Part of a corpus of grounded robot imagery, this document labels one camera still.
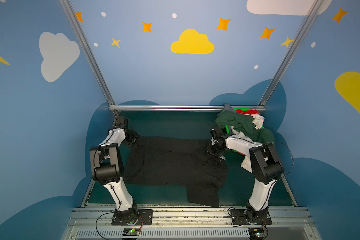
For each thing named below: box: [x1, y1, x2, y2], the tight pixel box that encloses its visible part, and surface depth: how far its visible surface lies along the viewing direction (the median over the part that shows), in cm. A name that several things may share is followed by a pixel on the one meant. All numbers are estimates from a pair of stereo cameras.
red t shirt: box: [236, 109, 259, 115], surface depth 113 cm
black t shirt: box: [123, 136, 228, 208], surface depth 92 cm
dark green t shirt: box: [214, 110, 276, 144], surface depth 104 cm
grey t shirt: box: [224, 103, 237, 113], surface depth 116 cm
